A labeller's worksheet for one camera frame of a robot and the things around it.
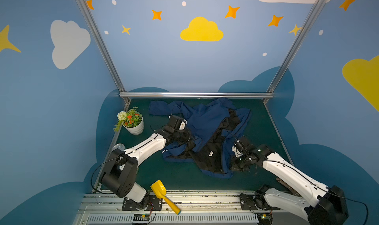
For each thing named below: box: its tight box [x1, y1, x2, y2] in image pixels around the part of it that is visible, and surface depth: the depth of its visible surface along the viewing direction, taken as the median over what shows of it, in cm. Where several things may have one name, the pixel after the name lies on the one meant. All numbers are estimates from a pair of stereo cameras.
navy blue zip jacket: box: [149, 97, 252, 178], surface depth 100 cm
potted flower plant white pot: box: [113, 106, 145, 136], surface depth 93 cm
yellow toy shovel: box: [150, 180, 182, 216], surface depth 79 cm
